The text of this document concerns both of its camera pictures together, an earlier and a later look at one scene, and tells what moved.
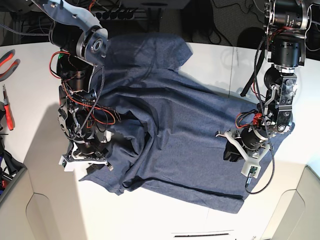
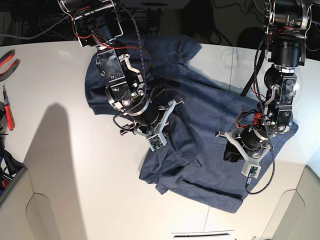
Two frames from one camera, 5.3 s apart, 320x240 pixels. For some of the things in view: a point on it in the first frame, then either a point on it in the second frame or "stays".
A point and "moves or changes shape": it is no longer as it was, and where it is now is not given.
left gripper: x=82 y=154 to x=152 y=120
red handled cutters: x=8 y=109 stays
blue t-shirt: x=168 y=141 moves or changes shape
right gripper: x=252 y=144 stays
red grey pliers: x=12 y=68 stays
